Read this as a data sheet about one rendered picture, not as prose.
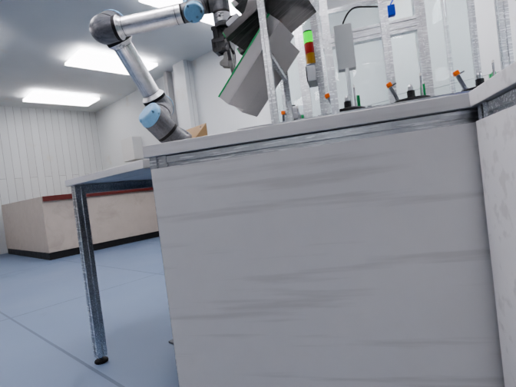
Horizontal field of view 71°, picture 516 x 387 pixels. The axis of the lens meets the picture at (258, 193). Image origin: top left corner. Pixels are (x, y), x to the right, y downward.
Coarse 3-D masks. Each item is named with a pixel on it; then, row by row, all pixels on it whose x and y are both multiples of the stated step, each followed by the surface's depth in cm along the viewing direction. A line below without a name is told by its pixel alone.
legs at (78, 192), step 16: (80, 192) 165; (96, 192) 170; (80, 208) 164; (80, 224) 164; (80, 240) 166; (96, 272) 167; (96, 288) 167; (96, 304) 167; (96, 320) 166; (96, 336) 165; (96, 352) 166
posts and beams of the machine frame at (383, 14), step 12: (384, 0) 215; (504, 0) 185; (384, 12) 216; (504, 12) 185; (384, 24) 216; (504, 24) 186; (384, 36) 216; (504, 36) 186; (384, 48) 217; (504, 48) 186; (384, 60) 221; (504, 60) 186
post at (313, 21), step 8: (312, 0) 167; (312, 16) 167; (312, 24) 168; (312, 32) 168; (320, 56) 167; (320, 64) 168; (320, 72) 168; (320, 80) 168; (320, 88) 168; (320, 96) 168; (320, 104) 169
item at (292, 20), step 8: (304, 0) 116; (296, 8) 118; (304, 8) 120; (312, 8) 123; (288, 16) 119; (296, 16) 122; (304, 16) 125; (288, 24) 124; (296, 24) 127; (240, 48) 125
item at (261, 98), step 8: (288, 48) 121; (296, 48) 126; (288, 56) 125; (296, 56) 130; (280, 64) 125; (288, 64) 129; (280, 80) 132; (264, 88) 127; (256, 96) 126; (264, 96) 131; (256, 104) 131; (264, 104) 136; (248, 112) 130; (256, 112) 135
